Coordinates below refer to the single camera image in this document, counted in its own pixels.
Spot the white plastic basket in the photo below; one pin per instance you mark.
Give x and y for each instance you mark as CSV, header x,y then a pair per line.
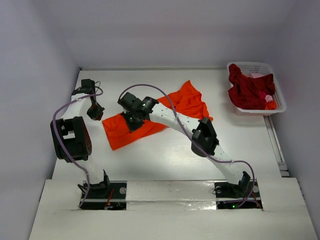
x,y
256,70

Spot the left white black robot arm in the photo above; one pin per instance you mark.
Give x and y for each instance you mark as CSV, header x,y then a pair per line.
x,y
71,138

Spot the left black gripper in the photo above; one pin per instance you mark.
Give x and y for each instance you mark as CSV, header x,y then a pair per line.
x,y
98,115

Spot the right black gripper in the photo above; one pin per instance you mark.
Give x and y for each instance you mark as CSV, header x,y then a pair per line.
x,y
133,121

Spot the orange t shirt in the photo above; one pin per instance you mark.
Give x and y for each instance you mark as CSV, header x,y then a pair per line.
x,y
187,101

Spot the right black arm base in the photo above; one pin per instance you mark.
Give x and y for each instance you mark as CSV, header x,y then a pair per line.
x,y
226,199

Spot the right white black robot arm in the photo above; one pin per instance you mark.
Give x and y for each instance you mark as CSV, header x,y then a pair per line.
x,y
204,141

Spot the small orange cloth in basket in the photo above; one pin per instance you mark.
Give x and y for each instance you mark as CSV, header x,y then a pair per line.
x,y
271,105

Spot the dark red t shirt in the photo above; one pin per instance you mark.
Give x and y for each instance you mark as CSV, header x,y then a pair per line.
x,y
250,93

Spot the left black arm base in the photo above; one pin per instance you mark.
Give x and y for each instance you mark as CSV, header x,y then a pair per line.
x,y
113,200

